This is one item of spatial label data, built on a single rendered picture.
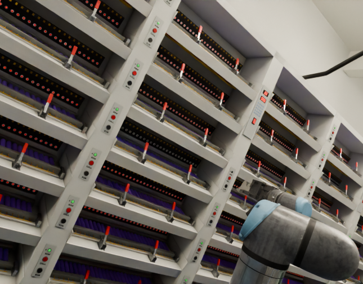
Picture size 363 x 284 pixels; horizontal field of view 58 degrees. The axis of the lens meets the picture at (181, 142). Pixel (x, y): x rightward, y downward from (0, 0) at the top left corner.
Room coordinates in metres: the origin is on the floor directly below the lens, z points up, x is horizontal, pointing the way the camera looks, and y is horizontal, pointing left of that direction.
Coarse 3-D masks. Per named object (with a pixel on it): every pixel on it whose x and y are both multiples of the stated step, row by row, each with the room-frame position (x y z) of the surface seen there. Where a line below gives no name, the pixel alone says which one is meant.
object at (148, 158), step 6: (114, 144) 1.36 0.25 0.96; (120, 144) 1.37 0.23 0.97; (126, 144) 1.39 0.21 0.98; (126, 150) 1.38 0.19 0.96; (132, 150) 1.41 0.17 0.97; (138, 150) 1.43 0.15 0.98; (138, 156) 1.43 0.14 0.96; (150, 156) 1.47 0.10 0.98; (156, 162) 1.49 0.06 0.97; (162, 162) 1.50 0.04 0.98; (168, 168) 1.52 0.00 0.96; (174, 168) 1.54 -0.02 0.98; (180, 174) 1.57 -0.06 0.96; (186, 174) 1.59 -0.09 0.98; (192, 180) 1.62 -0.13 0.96; (198, 180) 1.64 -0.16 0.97
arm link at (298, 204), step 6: (282, 192) 1.35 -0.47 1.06; (276, 198) 1.34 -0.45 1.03; (282, 198) 1.32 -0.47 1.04; (288, 198) 1.31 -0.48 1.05; (294, 198) 1.29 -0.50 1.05; (300, 198) 1.28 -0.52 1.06; (282, 204) 1.32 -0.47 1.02; (288, 204) 1.29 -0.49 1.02; (294, 204) 1.27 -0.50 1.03; (300, 204) 1.26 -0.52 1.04; (306, 204) 1.26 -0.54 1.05; (294, 210) 1.27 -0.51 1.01; (300, 210) 1.25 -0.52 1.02; (306, 210) 1.27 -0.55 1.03
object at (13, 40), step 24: (0, 0) 1.00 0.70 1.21; (0, 24) 1.05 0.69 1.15; (24, 24) 1.17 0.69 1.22; (48, 24) 1.20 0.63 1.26; (24, 48) 1.04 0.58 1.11; (48, 48) 1.13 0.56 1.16; (72, 48) 1.27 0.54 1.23; (48, 72) 1.11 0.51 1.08; (72, 72) 1.13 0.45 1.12; (96, 72) 1.33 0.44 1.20; (96, 96) 1.21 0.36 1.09
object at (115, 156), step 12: (120, 132) 1.47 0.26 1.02; (144, 144) 1.55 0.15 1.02; (108, 156) 1.29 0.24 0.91; (120, 156) 1.31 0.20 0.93; (132, 156) 1.39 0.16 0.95; (168, 156) 1.64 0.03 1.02; (132, 168) 1.36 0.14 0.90; (144, 168) 1.39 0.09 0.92; (156, 168) 1.45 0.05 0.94; (192, 168) 1.74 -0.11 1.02; (156, 180) 1.44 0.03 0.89; (168, 180) 1.47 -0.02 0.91; (180, 180) 1.52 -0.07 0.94; (204, 180) 1.71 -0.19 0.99; (192, 192) 1.56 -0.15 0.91; (204, 192) 1.60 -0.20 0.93; (216, 192) 1.62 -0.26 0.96
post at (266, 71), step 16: (256, 64) 1.71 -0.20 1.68; (272, 64) 1.64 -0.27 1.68; (256, 80) 1.67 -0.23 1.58; (272, 80) 1.66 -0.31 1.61; (240, 96) 1.72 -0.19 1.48; (256, 96) 1.63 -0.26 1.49; (240, 112) 1.68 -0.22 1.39; (224, 128) 1.73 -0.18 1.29; (256, 128) 1.68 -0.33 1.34; (224, 144) 1.69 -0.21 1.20; (240, 144) 1.64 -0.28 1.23; (240, 160) 1.67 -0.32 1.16; (208, 176) 1.70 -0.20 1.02; (224, 176) 1.63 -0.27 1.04; (224, 192) 1.66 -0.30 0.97; (192, 208) 1.72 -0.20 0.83; (208, 208) 1.63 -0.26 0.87; (176, 240) 1.73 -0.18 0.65; (192, 240) 1.64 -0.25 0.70; (208, 240) 1.68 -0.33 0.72; (192, 272) 1.67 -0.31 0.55
